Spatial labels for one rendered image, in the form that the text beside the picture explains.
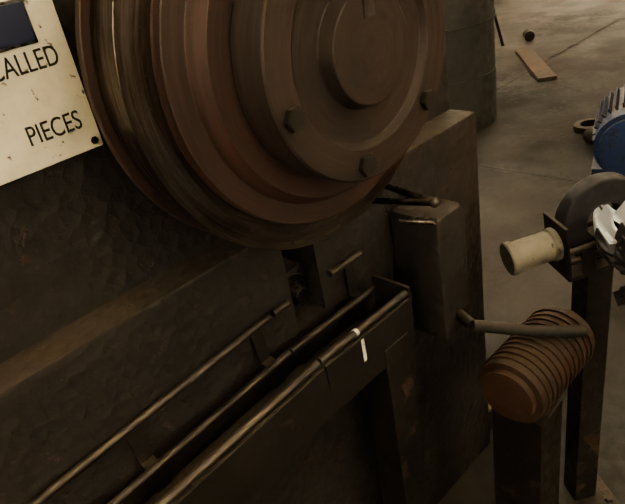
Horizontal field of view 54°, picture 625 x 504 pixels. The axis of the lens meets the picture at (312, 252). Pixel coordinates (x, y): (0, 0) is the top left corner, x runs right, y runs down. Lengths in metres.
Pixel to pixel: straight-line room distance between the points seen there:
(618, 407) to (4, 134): 1.56
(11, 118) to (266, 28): 0.28
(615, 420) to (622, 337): 0.34
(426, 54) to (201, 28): 0.28
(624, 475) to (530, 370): 0.62
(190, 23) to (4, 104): 0.21
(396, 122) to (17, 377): 0.50
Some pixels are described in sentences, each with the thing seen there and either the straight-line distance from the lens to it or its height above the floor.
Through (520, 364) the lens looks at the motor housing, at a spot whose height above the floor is 0.53.
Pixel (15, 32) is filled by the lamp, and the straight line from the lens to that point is 0.68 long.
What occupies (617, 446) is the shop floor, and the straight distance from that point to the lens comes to 1.72.
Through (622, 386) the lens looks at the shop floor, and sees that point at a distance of 1.88.
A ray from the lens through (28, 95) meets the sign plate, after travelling 0.69.
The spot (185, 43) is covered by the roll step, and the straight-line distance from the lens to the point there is 0.59.
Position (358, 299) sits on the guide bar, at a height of 0.70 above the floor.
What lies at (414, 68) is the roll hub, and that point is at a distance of 0.74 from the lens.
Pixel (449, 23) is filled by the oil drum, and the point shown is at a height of 0.62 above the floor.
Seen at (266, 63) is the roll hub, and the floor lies 1.14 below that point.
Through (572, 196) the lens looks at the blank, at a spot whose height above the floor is 0.76.
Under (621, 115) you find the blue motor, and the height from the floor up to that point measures 0.32.
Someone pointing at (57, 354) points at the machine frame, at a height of 0.87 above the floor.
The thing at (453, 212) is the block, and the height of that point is 0.79.
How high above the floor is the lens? 1.25
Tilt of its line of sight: 29 degrees down
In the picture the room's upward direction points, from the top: 11 degrees counter-clockwise
